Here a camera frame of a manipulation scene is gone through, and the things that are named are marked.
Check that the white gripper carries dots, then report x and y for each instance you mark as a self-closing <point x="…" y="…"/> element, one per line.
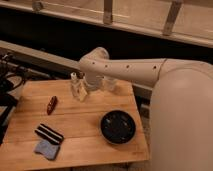
<point x="92" y="83"/>

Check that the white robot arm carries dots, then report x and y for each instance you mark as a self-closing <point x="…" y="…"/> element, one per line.
<point x="181" y="105"/>

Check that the wooden board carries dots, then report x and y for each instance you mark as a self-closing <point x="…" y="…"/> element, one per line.
<point x="78" y="122"/>

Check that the black bowl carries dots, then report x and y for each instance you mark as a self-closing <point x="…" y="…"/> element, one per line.
<point x="117" y="127"/>

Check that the metal rail frame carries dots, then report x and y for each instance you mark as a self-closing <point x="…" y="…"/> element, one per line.
<point x="188" y="21"/>

